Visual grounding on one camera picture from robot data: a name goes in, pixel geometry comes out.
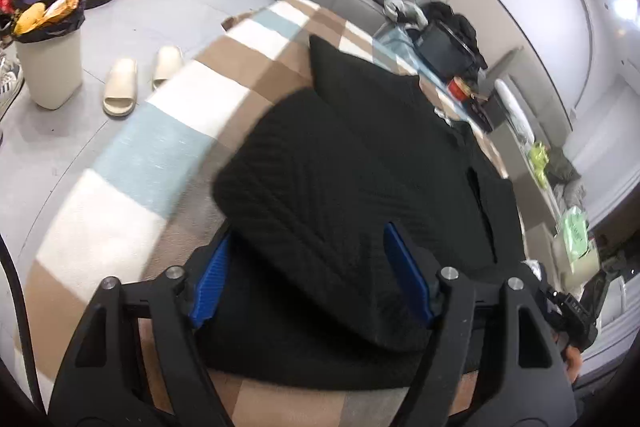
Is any black food tray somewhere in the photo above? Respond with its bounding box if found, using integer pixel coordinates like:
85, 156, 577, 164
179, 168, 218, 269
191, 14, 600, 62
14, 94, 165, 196
467, 94, 496, 128

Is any dark grey rice cooker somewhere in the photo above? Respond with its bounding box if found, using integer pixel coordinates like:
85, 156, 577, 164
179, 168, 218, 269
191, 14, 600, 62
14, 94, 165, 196
415, 21, 476, 75

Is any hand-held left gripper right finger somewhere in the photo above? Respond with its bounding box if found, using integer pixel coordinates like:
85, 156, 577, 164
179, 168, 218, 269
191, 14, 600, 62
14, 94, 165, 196
382, 222, 578, 427

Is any pile of black clothes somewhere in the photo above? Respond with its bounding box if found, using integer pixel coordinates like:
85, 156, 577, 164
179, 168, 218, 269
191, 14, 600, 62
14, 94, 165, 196
422, 2, 488, 70

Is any crumpled grey cloth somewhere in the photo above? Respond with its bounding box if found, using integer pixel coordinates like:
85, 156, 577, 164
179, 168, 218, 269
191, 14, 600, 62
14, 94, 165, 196
384, 0, 428, 28

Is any plaid blanket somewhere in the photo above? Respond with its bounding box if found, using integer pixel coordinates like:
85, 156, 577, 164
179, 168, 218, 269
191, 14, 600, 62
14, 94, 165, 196
22, 0, 531, 427

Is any green toy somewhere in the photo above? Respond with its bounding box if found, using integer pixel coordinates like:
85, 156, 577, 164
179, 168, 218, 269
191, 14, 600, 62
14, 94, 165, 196
529, 142, 551, 185

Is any row of assorted shoes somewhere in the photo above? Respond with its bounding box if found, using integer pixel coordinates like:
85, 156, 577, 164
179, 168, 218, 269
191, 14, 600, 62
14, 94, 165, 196
0, 0, 26, 142

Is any cream slipper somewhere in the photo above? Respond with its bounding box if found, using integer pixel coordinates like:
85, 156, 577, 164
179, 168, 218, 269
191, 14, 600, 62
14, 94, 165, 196
102, 58, 138, 118
151, 46, 185, 92

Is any person's right hand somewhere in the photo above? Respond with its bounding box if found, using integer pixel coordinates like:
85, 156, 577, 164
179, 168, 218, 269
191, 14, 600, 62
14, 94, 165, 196
561, 346, 585, 380

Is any beige trash bin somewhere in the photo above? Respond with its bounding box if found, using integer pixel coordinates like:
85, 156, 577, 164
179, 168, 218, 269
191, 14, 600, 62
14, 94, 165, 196
12, 2, 86, 110

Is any beige storage bench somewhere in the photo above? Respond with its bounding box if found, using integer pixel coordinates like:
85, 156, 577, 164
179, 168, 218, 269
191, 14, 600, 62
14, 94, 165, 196
500, 127, 558, 238
520, 222, 601, 288

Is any side table with blue cloth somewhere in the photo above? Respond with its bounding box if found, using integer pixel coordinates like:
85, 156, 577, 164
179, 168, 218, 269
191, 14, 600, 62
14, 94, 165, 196
372, 27, 451, 108

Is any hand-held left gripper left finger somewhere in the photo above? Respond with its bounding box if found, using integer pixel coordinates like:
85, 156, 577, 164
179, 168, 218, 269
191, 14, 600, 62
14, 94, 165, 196
47, 232, 236, 427

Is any red can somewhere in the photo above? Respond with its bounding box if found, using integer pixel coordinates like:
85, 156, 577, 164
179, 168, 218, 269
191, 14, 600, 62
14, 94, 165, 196
446, 77, 471, 100

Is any green plastic bag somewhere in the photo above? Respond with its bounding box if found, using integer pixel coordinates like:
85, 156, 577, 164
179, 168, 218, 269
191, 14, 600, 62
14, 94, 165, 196
557, 206, 593, 265

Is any black knit sweater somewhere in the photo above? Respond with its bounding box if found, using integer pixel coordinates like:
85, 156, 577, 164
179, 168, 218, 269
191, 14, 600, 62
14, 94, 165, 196
192, 34, 526, 390

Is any white rolled bedding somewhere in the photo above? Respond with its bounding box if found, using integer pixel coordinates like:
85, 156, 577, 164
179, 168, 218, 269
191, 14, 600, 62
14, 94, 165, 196
494, 78, 531, 148

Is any yellow snack bag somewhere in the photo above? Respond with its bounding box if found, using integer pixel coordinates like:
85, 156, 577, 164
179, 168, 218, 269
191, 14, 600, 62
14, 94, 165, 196
14, 0, 83, 35

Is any grey jacket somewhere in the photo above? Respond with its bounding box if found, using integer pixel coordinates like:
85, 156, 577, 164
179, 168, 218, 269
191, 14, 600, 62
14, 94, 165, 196
545, 147, 586, 218

